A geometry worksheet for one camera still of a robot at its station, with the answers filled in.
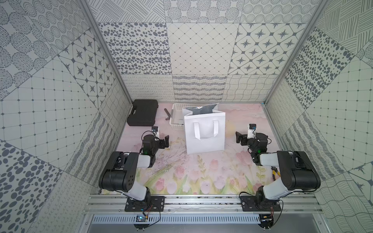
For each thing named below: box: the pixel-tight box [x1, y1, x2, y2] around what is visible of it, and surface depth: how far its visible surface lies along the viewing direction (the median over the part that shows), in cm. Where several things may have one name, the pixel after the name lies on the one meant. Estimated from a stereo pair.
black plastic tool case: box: [126, 99, 159, 127], surface depth 113 cm
